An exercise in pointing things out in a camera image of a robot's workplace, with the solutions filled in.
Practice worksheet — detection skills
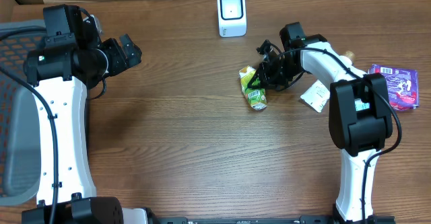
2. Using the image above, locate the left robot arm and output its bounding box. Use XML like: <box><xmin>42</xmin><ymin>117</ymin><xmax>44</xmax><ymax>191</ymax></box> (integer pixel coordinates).
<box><xmin>22</xmin><ymin>5</ymin><xmax>148</xmax><ymax>223</ymax></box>

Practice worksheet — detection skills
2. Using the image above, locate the green tea packet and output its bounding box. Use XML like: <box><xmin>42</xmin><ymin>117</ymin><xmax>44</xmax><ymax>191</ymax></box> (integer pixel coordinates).
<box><xmin>238</xmin><ymin>66</ymin><xmax>267</xmax><ymax>111</ymax></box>

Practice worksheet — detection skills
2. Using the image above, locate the purple snack packet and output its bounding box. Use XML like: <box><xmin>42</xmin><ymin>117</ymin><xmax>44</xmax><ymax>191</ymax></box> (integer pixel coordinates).
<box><xmin>368</xmin><ymin>64</ymin><xmax>420</xmax><ymax>111</ymax></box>

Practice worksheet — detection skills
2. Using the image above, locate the teal snack packet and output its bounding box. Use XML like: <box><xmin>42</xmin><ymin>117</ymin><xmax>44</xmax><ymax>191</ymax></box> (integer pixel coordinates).
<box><xmin>354</xmin><ymin>98</ymin><xmax>370</xmax><ymax>112</ymax></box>

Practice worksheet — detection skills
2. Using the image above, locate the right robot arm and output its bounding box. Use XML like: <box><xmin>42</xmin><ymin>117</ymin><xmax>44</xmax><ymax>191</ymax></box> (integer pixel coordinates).
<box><xmin>242</xmin><ymin>22</ymin><xmax>399</xmax><ymax>223</ymax></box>

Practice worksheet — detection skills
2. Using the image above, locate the white cosmetic tube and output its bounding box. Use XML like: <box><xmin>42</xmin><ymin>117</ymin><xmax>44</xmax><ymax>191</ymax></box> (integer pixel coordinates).
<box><xmin>300</xmin><ymin>50</ymin><xmax>358</xmax><ymax>114</ymax></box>

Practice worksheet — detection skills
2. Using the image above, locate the grey plastic mesh basket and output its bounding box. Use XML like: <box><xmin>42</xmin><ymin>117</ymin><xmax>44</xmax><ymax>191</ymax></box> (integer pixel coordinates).
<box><xmin>1</xmin><ymin>32</ymin><xmax>46</xmax><ymax>206</ymax></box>

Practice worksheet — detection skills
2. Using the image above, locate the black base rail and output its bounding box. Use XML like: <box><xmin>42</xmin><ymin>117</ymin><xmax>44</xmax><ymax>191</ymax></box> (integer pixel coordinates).
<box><xmin>147</xmin><ymin>206</ymin><xmax>395</xmax><ymax>224</ymax></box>

